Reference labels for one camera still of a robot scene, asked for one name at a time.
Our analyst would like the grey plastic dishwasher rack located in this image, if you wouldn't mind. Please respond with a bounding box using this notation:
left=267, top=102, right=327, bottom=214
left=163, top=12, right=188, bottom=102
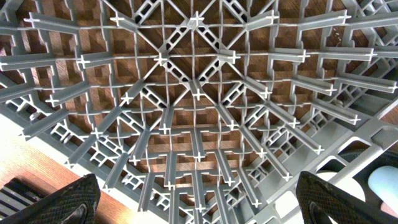
left=1, top=0, right=397, bottom=223

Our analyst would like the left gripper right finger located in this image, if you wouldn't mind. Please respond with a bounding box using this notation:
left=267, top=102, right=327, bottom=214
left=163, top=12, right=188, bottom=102
left=296, top=171, right=397, bottom=224

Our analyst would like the round black serving tray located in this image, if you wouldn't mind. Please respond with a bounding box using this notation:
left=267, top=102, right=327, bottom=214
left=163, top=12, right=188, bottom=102
left=313, top=149, right=398, bottom=200

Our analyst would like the light blue plastic cup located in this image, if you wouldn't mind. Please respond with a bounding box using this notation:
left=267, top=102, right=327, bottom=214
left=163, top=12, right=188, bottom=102
left=368, top=166, right=397, bottom=213

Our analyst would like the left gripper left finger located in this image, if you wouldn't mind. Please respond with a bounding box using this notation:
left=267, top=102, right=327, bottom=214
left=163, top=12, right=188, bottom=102
left=1, top=174, right=101, bottom=224

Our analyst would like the grey round plate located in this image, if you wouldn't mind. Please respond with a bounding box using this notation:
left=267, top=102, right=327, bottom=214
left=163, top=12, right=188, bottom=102
left=275, top=170, right=366, bottom=224

